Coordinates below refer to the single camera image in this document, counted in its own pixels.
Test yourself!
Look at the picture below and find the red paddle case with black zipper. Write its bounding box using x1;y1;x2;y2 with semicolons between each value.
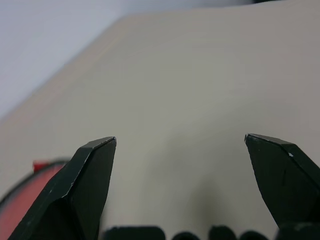
0;156;71;233

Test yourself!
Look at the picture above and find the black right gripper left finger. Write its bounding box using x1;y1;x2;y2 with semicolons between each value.
7;136;118;240

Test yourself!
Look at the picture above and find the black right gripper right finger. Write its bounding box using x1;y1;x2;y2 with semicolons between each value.
244;133;320;230

